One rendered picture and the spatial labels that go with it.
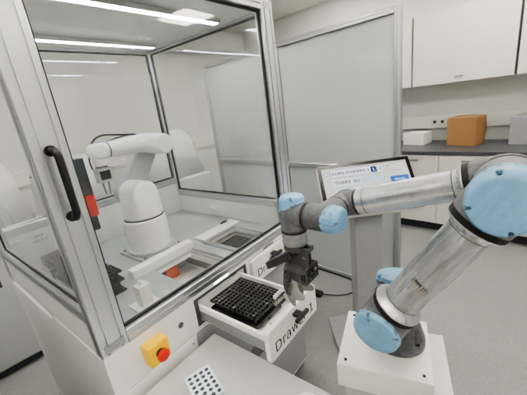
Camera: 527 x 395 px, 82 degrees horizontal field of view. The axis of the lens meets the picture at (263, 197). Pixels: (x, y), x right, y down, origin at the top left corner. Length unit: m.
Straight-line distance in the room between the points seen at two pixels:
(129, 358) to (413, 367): 0.82
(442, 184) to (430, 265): 0.19
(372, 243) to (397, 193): 1.08
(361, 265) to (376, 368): 1.01
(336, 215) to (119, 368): 0.77
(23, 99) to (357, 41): 2.01
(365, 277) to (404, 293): 1.22
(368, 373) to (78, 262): 0.84
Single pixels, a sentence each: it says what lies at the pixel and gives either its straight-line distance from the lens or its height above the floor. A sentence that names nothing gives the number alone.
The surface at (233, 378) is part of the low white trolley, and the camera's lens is 1.12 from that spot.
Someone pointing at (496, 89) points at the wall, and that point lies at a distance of 4.16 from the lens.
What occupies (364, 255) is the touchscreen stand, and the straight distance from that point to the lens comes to 1.91.
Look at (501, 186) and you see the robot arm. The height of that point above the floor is 1.40.
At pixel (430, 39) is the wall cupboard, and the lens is 3.93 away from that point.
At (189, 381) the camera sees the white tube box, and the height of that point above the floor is 0.78.
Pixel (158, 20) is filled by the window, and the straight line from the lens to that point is 1.10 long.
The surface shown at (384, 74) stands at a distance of 2.31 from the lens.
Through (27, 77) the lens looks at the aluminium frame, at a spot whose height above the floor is 1.69.
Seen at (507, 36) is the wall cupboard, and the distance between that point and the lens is 3.80.
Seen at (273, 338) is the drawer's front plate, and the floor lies 0.90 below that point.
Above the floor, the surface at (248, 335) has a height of 0.87.
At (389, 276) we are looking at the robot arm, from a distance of 0.95.
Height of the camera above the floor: 1.57
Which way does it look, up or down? 17 degrees down
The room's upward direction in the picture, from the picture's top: 7 degrees counter-clockwise
